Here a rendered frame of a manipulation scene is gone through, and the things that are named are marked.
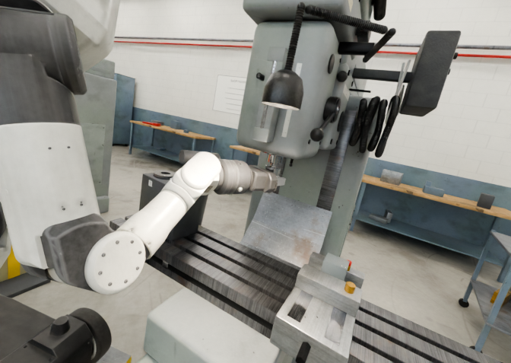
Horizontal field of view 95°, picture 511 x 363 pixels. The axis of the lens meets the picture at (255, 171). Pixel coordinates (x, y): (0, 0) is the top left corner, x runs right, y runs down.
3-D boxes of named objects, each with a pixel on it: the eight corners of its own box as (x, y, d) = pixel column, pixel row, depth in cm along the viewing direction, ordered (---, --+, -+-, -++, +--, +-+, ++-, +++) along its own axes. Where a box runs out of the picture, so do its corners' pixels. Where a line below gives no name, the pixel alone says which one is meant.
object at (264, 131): (266, 142, 55) (285, 46, 51) (251, 138, 56) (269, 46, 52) (272, 142, 58) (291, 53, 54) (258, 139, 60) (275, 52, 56)
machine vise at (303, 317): (338, 389, 44) (354, 341, 42) (268, 342, 51) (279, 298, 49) (357, 291, 75) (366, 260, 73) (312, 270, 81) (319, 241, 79)
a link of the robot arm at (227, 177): (242, 183, 55) (197, 182, 48) (221, 203, 62) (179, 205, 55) (229, 144, 60) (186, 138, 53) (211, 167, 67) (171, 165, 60)
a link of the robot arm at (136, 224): (197, 218, 46) (119, 318, 32) (160, 218, 51) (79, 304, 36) (171, 173, 42) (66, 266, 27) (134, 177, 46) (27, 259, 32)
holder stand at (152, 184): (171, 241, 82) (179, 187, 78) (137, 218, 94) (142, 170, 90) (198, 232, 92) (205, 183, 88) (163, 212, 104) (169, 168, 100)
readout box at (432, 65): (441, 109, 66) (468, 29, 62) (404, 105, 70) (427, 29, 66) (426, 118, 84) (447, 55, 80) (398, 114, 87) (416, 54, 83)
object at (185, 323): (250, 444, 49) (261, 399, 47) (140, 349, 64) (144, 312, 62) (309, 304, 94) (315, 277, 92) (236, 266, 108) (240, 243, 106)
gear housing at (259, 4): (344, 5, 45) (358, -53, 44) (238, 9, 56) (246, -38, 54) (356, 62, 75) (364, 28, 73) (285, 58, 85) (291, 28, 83)
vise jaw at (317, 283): (355, 318, 53) (360, 303, 52) (293, 286, 60) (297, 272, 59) (358, 303, 58) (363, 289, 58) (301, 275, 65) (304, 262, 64)
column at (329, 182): (292, 422, 115) (386, 98, 86) (215, 364, 135) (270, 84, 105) (315, 345, 160) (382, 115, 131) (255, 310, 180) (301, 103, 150)
